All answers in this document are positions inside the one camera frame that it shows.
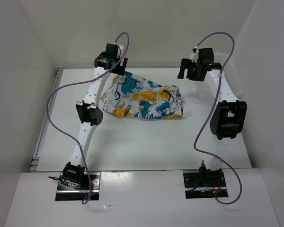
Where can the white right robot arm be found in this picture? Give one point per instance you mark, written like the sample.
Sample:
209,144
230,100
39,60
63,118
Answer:
226,117

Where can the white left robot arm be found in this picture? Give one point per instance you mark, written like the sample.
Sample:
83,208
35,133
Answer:
89,113

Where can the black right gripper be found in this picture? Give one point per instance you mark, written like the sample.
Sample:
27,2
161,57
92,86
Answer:
185,63

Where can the white teal yellow printed shorts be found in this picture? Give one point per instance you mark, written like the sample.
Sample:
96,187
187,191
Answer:
133,96

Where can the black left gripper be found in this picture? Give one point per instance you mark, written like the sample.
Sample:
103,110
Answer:
120,69

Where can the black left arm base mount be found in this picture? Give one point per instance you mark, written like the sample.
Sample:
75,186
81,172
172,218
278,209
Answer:
69,191

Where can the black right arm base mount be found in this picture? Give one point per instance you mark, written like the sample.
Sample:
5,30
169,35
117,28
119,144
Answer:
197,188

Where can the white plastic mesh basket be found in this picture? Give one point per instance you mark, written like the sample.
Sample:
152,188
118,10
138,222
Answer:
230,73

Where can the aluminium table edge rail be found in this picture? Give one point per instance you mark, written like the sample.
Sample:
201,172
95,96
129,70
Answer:
39,145

